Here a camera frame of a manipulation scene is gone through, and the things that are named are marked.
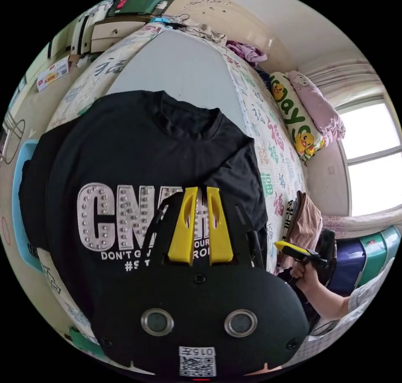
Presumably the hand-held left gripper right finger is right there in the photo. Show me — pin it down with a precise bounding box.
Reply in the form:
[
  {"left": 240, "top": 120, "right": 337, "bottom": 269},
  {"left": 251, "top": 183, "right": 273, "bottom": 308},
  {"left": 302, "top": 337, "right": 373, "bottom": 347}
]
[{"left": 206, "top": 187, "right": 234, "bottom": 265}]

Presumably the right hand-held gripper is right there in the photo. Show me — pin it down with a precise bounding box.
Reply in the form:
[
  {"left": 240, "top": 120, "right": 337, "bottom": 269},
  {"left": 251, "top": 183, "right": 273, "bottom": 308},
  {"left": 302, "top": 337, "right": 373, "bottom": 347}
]
[{"left": 274, "top": 240, "right": 328, "bottom": 271}]

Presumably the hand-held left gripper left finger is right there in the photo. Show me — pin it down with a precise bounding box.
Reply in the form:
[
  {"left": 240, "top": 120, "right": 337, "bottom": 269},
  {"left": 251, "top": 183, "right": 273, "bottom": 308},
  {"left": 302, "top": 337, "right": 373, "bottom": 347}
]
[{"left": 167, "top": 186, "right": 199, "bottom": 263}]

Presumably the black short sleeve printed shirt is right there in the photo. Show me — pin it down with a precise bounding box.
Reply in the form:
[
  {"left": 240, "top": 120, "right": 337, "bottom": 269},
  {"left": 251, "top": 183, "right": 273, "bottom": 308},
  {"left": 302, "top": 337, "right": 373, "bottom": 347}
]
[{"left": 18, "top": 89, "right": 269, "bottom": 327}]

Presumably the person's right forearm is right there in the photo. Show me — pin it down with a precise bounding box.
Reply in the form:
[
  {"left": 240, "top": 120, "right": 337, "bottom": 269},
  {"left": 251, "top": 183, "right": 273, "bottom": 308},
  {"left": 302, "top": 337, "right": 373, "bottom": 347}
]
[{"left": 301, "top": 277, "right": 353, "bottom": 321}]

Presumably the person's right hand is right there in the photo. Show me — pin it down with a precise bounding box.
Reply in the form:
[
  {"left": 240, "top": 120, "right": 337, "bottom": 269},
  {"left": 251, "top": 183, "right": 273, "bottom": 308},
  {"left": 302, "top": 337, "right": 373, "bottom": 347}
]
[{"left": 290, "top": 262, "right": 321, "bottom": 293}]

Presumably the dark blue storage box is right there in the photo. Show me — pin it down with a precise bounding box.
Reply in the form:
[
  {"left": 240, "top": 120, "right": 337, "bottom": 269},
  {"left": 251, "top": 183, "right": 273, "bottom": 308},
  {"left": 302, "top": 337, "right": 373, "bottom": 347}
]
[{"left": 328, "top": 238, "right": 362, "bottom": 297}]

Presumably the pink floral quilt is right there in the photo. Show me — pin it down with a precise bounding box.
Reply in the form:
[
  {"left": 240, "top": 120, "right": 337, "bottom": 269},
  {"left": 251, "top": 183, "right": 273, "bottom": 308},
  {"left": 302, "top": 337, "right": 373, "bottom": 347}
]
[{"left": 320, "top": 203, "right": 402, "bottom": 241}]

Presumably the teal storage box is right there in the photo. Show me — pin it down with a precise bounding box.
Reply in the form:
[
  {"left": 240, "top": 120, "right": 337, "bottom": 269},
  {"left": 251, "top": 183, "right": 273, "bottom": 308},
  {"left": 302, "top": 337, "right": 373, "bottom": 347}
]
[{"left": 358, "top": 225, "right": 402, "bottom": 291}]

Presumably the person's body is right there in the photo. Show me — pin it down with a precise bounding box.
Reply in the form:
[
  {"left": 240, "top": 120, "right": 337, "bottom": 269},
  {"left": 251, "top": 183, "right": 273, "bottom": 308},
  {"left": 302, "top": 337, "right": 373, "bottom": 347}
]
[{"left": 309, "top": 263, "right": 397, "bottom": 343}]

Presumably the bed with printed sheet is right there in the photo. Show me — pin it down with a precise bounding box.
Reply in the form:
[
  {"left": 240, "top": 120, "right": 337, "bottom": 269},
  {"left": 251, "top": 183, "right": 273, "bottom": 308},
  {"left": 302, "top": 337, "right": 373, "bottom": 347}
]
[{"left": 44, "top": 22, "right": 316, "bottom": 358}]

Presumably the window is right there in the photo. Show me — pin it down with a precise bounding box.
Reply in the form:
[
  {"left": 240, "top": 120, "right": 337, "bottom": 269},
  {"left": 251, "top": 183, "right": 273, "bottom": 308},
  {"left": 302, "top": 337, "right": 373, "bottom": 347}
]
[{"left": 335, "top": 100, "right": 402, "bottom": 218}]

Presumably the white pillow with duck print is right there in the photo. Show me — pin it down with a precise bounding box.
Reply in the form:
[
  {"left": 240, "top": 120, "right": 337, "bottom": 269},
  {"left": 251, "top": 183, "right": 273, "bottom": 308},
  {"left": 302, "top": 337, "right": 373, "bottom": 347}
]
[{"left": 269, "top": 71, "right": 326, "bottom": 163}]

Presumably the pink pillow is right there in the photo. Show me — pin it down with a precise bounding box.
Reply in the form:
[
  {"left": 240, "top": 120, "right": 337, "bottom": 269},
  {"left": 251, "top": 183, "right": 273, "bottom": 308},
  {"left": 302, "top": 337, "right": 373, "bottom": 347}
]
[{"left": 287, "top": 70, "right": 346, "bottom": 142}]

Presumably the white flat board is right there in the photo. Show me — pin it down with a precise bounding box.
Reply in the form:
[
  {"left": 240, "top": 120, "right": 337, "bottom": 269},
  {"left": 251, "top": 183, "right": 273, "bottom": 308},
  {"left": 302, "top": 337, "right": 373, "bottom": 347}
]
[{"left": 106, "top": 28, "right": 246, "bottom": 129}]

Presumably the light blue plastic stool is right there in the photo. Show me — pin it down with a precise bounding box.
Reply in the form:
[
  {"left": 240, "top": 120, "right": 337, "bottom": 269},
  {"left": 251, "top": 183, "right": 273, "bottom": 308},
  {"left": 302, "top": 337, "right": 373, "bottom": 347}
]
[{"left": 11, "top": 139, "right": 43, "bottom": 272}]

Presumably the pale curtain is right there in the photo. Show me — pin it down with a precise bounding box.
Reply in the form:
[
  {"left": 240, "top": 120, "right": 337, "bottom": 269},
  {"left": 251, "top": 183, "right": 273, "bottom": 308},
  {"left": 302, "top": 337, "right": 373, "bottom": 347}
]
[{"left": 301, "top": 58, "right": 385, "bottom": 96}]

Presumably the purple pile of clothes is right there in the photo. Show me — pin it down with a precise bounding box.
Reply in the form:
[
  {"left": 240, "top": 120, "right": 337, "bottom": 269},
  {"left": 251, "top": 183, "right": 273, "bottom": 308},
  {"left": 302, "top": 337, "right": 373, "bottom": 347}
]
[{"left": 225, "top": 40, "right": 268, "bottom": 66}]

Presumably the printed carton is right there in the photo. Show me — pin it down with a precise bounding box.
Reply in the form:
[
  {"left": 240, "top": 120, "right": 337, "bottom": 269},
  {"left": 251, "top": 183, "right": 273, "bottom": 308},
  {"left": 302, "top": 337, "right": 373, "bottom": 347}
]
[{"left": 35, "top": 56, "right": 70, "bottom": 92}]

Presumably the cream cupboard with drawers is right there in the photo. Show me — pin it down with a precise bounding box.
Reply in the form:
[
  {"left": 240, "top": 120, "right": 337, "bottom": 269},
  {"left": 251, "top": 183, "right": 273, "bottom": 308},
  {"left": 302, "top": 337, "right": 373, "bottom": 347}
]
[{"left": 70, "top": 12, "right": 151, "bottom": 56}]

